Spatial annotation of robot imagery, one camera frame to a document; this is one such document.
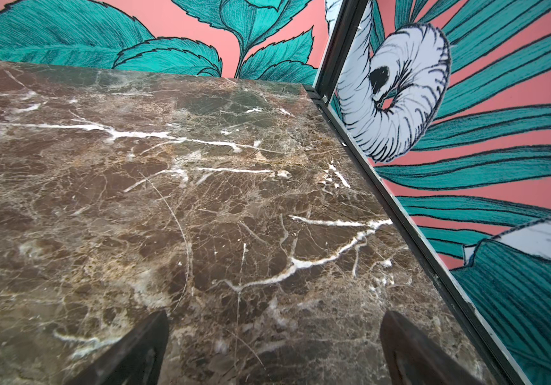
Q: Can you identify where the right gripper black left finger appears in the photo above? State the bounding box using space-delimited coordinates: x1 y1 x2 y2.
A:
67 311 170 385

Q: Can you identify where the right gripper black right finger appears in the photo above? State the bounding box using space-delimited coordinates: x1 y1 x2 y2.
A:
380 311 481 385

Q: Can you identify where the black frame post right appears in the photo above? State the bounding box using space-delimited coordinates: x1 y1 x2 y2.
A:
309 0 369 104

